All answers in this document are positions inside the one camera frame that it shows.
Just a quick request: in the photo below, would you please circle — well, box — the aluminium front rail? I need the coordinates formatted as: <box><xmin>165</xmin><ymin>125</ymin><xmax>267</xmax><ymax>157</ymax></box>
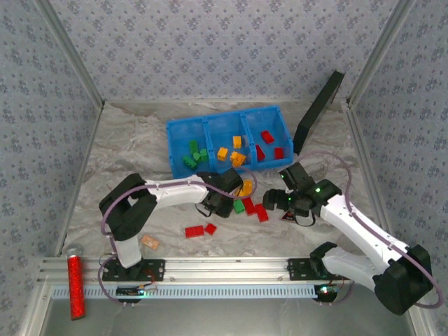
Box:
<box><xmin>36</xmin><ymin>255</ymin><xmax>419</xmax><ymax>284</ymax></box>

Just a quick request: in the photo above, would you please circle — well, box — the light blue slotted cable duct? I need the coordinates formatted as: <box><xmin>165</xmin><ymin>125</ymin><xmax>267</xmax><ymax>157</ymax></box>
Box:
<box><xmin>52</xmin><ymin>283</ymin><xmax>321</xmax><ymax>299</ymax></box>

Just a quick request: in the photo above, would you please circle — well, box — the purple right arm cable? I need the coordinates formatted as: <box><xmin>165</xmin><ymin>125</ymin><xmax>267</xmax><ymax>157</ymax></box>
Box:
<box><xmin>297</xmin><ymin>150</ymin><xmax>445</xmax><ymax>309</ymax></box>

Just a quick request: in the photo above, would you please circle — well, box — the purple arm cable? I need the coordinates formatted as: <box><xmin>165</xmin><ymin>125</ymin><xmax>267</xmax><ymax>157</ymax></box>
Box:
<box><xmin>97</xmin><ymin>166</ymin><xmax>258</xmax><ymax>308</ymax></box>
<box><xmin>297</xmin><ymin>150</ymin><xmax>445</xmax><ymax>309</ymax></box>

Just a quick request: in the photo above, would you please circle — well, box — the right circuit board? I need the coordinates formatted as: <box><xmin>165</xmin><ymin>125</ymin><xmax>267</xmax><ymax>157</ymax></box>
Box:
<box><xmin>314</xmin><ymin>283</ymin><xmax>340</xmax><ymax>302</ymax></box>

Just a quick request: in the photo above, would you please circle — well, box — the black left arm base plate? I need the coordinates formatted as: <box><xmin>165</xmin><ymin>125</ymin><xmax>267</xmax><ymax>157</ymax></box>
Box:
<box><xmin>101</xmin><ymin>258</ymin><xmax>166</xmax><ymax>283</ymax></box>

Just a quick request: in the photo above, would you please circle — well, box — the black flat board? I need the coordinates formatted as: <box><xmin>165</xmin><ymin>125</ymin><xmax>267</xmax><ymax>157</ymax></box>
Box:
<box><xmin>293</xmin><ymin>69</ymin><xmax>346</xmax><ymax>155</ymax></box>

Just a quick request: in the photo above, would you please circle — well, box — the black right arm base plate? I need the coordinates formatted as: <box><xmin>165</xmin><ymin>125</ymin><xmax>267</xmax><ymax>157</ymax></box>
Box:
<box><xmin>287</xmin><ymin>258</ymin><xmax>352</xmax><ymax>282</ymax></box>

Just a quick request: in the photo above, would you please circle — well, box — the left circuit board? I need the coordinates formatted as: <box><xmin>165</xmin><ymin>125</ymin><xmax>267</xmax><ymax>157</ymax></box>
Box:
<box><xmin>116</xmin><ymin>285</ymin><xmax>158</xmax><ymax>299</ymax></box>

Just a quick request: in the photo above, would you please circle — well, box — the blue three-compartment plastic bin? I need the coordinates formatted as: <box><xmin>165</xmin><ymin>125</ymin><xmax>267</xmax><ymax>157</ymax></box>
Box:
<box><xmin>165</xmin><ymin>104</ymin><xmax>294</xmax><ymax>180</ymax></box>

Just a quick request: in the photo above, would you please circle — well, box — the aluminium frame post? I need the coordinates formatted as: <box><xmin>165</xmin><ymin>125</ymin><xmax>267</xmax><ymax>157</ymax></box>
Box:
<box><xmin>346</xmin><ymin>0</ymin><xmax>418</xmax><ymax>108</ymax></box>
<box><xmin>34</xmin><ymin>0</ymin><xmax>106</xmax><ymax>108</ymax></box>

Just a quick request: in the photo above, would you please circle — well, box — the aluminium side rail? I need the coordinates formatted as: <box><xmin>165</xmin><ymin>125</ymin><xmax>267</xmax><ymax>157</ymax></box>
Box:
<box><xmin>54</xmin><ymin>101</ymin><xmax>106</xmax><ymax>258</ymax></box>
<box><xmin>344</xmin><ymin>101</ymin><xmax>400</xmax><ymax>255</ymax></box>

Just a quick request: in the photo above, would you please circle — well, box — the small orange card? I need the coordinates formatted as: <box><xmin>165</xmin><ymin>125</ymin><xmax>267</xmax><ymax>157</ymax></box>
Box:
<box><xmin>140</xmin><ymin>234</ymin><xmax>161</xmax><ymax>250</ymax></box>

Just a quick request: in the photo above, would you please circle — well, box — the circuit board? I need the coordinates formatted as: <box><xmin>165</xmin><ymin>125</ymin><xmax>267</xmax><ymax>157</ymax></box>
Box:
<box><xmin>314</xmin><ymin>283</ymin><xmax>340</xmax><ymax>302</ymax></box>
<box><xmin>116</xmin><ymin>285</ymin><xmax>158</xmax><ymax>299</ymax></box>

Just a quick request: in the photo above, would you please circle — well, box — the red glitter cylinder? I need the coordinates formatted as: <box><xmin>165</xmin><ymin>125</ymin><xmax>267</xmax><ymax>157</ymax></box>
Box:
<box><xmin>65</xmin><ymin>246</ymin><xmax>87</xmax><ymax>321</ymax></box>

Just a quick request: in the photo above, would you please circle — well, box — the aluminium frame leg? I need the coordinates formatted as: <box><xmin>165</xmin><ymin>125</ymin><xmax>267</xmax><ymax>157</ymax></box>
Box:
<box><xmin>19</xmin><ymin>283</ymin><xmax>48</xmax><ymax>336</ymax></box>
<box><xmin>407</xmin><ymin>313</ymin><xmax>433</xmax><ymax>336</ymax></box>

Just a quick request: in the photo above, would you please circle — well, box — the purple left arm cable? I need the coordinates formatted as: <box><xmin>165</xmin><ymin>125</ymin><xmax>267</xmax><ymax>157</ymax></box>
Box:
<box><xmin>97</xmin><ymin>166</ymin><xmax>258</xmax><ymax>308</ymax></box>

